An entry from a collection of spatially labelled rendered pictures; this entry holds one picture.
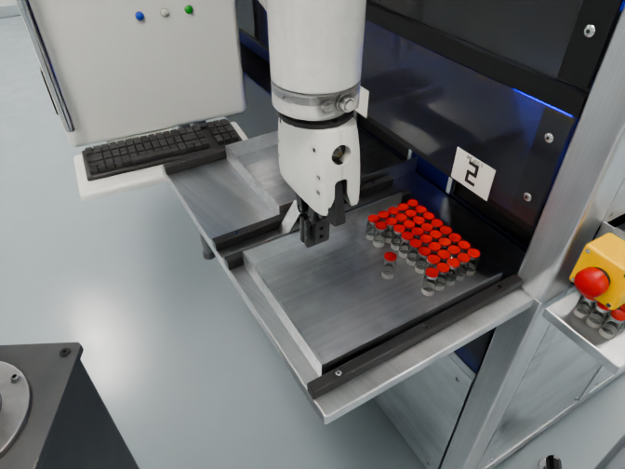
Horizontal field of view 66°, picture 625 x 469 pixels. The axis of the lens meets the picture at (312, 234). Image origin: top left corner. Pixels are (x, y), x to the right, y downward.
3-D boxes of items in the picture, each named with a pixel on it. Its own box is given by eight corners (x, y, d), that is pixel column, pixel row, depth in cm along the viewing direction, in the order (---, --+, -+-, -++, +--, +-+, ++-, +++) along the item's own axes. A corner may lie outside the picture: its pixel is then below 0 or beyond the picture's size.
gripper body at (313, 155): (378, 109, 44) (369, 206, 52) (321, 72, 51) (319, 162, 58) (309, 129, 41) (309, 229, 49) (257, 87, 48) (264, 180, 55)
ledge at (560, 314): (595, 283, 83) (599, 275, 82) (670, 335, 75) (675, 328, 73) (540, 314, 78) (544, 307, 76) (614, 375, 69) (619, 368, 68)
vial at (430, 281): (428, 285, 80) (432, 265, 77) (437, 293, 78) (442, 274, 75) (418, 289, 79) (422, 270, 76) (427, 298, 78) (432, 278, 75)
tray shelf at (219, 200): (339, 121, 128) (339, 114, 126) (562, 288, 82) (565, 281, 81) (162, 172, 109) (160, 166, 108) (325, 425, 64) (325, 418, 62)
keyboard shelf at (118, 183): (228, 116, 147) (227, 108, 146) (260, 160, 128) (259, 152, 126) (73, 149, 133) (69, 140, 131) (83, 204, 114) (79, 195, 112)
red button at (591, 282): (583, 276, 68) (594, 256, 66) (609, 295, 66) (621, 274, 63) (566, 287, 67) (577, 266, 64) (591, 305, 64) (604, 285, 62)
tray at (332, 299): (399, 206, 97) (401, 192, 94) (497, 288, 80) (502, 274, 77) (244, 266, 84) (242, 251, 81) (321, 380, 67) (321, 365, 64)
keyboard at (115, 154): (229, 123, 139) (228, 115, 137) (245, 145, 129) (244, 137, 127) (82, 154, 126) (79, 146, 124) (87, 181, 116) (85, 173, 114)
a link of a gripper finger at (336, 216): (358, 220, 48) (334, 225, 53) (332, 146, 48) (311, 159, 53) (348, 223, 48) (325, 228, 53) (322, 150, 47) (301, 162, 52)
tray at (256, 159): (350, 122, 123) (350, 110, 121) (416, 170, 106) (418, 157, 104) (226, 158, 110) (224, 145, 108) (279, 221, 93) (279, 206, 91)
